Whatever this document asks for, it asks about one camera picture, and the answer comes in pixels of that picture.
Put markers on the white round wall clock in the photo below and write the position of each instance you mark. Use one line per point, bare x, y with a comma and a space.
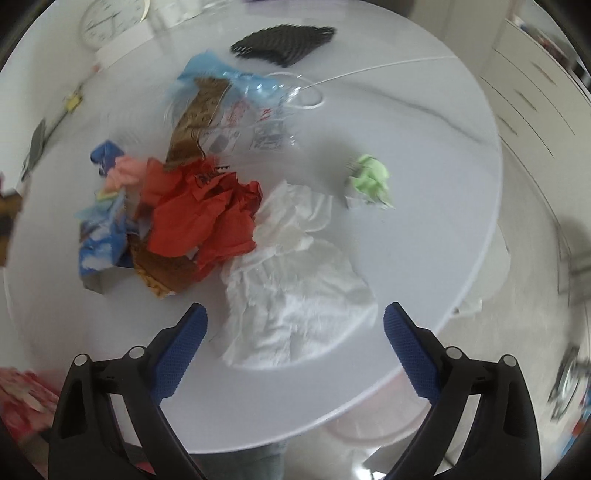
104, 20

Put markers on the red paper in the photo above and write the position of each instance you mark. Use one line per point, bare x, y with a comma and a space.
199, 212

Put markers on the white tissue paper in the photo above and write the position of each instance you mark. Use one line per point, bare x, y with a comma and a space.
295, 297

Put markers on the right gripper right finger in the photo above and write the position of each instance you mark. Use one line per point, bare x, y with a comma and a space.
503, 442

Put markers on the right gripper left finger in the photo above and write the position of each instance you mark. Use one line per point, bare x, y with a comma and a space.
85, 440

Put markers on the blue bird print carton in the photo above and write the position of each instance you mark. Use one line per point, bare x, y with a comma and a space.
104, 231

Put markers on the pink paper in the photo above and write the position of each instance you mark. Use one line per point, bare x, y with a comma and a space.
127, 172

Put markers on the white drawer cabinet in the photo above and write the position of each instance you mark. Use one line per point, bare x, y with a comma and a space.
544, 117

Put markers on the brown snack wrapper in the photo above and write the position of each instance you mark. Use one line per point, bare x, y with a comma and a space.
184, 146

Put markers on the blue face mask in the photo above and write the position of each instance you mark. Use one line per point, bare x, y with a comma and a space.
217, 74

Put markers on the brown yellow chocolate wrapper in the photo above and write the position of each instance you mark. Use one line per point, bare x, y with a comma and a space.
163, 276

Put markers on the green paper ball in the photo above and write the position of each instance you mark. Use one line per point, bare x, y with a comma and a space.
367, 183

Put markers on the dark blue wrapper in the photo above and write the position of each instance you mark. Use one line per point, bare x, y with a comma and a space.
104, 155

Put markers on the black mesh pouch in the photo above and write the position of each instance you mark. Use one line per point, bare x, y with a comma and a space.
283, 45

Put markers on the clear plastic bag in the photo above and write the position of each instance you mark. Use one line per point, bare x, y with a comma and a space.
260, 113

